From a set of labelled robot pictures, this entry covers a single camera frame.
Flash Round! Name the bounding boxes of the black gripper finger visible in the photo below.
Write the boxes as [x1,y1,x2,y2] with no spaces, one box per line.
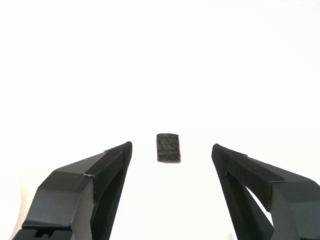
[9,141,133,240]
[211,143,320,240]

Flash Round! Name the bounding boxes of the small black foam box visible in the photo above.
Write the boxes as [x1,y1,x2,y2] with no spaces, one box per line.
[156,133,182,164]

